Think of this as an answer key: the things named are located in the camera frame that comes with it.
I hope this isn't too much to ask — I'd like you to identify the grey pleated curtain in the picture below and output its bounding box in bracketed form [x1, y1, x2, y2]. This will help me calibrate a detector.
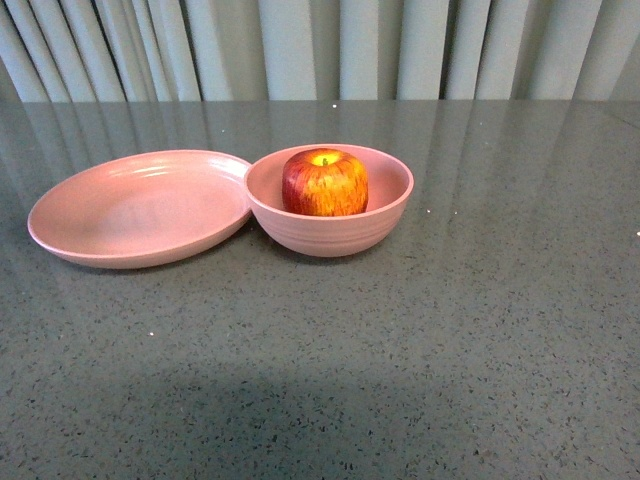
[1, 1, 639, 103]

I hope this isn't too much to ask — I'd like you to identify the pink shallow plate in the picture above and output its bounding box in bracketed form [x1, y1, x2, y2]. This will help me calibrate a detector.
[28, 150, 251, 269]

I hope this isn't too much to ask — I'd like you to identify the pink bowl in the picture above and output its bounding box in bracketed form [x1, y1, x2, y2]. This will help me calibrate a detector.
[244, 143, 414, 257]

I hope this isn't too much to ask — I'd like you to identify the red yellow apple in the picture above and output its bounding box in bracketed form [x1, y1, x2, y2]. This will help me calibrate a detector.
[281, 147, 369, 217]

